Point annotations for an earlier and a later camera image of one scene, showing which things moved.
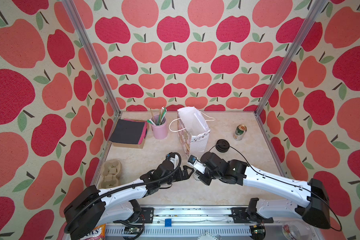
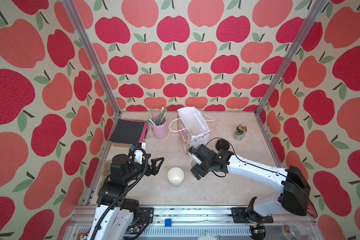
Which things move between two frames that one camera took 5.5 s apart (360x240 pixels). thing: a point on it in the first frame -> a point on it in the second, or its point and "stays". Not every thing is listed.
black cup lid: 222,145 stays
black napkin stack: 127,131 stays
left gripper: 180,177 -> 148,171
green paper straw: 162,114 stays
